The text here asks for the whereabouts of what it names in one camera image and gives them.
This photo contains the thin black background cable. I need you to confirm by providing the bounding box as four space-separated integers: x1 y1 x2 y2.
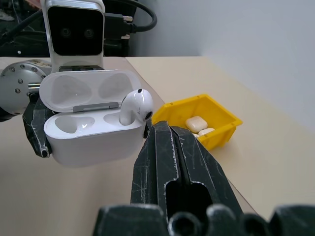
0 9 47 47

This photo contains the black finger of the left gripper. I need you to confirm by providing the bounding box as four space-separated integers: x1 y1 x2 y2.
22 92 54 159
143 119 155 139

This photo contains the white earbud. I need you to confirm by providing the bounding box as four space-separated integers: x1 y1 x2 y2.
119 88 155 125

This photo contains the yellow plastic bin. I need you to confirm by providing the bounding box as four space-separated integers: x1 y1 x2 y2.
151 93 243 151

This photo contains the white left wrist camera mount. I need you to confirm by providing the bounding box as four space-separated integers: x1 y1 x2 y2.
40 0 106 74

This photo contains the closed cream earbud case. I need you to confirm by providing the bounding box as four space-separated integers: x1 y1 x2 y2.
185 116 209 131
197 127 216 137

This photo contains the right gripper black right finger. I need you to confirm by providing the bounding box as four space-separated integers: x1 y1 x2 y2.
171 125 244 211

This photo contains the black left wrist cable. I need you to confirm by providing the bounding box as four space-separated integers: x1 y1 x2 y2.
104 0 158 40

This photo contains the white earbud case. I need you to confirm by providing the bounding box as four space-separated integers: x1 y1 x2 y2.
38 69 148 169

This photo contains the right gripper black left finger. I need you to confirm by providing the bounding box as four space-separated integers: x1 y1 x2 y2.
130 120 180 210

